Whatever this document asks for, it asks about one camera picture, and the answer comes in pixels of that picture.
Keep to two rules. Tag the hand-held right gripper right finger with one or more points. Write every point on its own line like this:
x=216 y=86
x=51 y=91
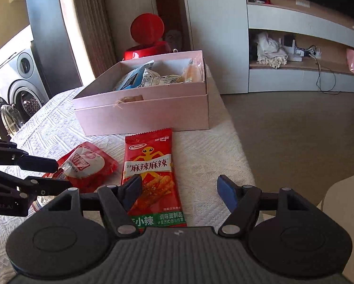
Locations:
x=225 y=192

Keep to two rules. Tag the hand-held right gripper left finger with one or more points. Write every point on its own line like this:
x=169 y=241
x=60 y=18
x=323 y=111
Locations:
x=132 y=190

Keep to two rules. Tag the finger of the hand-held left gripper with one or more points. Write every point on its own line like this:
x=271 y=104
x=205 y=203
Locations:
x=52 y=185
x=38 y=163

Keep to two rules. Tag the long red snack packet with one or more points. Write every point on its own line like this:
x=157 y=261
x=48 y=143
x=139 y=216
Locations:
x=147 y=165

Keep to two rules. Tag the red round-label snack packet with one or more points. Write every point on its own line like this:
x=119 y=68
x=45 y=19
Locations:
x=85 y=165

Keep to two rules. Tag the pink cardboard box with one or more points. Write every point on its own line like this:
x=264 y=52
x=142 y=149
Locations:
x=141 y=115

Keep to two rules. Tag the blue snack packet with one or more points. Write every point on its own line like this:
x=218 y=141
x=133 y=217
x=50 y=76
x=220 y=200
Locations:
x=129 y=80

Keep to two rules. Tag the clear yellow-label snack packet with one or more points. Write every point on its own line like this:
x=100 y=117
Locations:
x=159 y=80

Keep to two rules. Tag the clear bun packet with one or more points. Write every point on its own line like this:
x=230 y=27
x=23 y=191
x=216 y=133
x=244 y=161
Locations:
x=191 y=72

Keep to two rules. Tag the white textured tablecloth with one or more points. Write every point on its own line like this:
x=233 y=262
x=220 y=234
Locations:
x=200 y=153

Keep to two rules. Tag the grey washing machine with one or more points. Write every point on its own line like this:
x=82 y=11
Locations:
x=20 y=65

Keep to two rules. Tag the white side table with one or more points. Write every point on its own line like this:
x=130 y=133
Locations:
x=342 y=195

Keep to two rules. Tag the dark grey cabinet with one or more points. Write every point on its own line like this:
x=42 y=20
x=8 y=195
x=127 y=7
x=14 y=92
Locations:
x=46 y=20

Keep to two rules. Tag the crumpled white cloth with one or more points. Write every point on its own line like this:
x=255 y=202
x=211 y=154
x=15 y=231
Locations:
x=268 y=47

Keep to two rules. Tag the beige curtain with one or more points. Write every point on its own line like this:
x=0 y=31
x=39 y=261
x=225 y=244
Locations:
x=88 y=20

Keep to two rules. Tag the small grey appliance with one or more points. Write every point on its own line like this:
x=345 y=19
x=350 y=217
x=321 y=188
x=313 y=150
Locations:
x=173 y=40

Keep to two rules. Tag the red trash can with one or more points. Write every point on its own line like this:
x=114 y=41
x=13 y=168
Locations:
x=147 y=26

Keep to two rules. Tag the white power strip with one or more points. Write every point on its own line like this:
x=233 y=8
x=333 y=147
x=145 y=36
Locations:
x=316 y=53

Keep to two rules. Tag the white television cabinet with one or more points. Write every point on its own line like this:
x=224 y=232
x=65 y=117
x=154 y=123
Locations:
x=298 y=23

